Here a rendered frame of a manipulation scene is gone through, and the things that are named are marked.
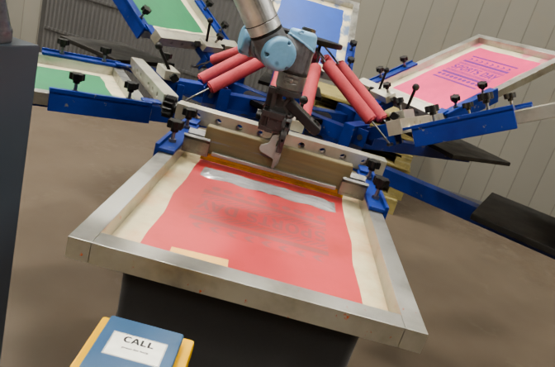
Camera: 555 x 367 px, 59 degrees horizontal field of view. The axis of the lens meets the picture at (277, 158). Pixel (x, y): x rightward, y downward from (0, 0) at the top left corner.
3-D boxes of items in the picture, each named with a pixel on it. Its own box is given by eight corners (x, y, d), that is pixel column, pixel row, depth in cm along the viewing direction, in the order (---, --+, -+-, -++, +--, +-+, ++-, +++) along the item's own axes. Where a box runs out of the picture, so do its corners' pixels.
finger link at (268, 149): (254, 164, 132) (263, 131, 130) (276, 169, 132) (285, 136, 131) (253, 165, 128) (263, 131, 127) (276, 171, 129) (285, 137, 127)
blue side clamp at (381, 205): (380, 232, 125) (389, 207, 123) (362, 227, 124) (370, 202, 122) (367, 191, 153) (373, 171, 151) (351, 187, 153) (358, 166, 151)
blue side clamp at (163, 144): (169, 173, 123) (174, 148, 121) (149, 168, 123) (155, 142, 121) (195, 143, 152) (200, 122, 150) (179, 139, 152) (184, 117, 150)
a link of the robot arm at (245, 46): (250, 25, 112) (294, 37, 115) (241, 20, 122) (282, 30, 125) (242, 59, 114) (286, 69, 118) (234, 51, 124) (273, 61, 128)
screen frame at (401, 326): (419, 354, 78) (429, 335, 77) (64, 257, 77) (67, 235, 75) (364, 186, 153) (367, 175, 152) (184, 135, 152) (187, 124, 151)
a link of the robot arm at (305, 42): (283, 24, 125) (314, 32, 128) (272, 66, 128) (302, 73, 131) (292, 28, 118) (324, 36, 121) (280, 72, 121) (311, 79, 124)
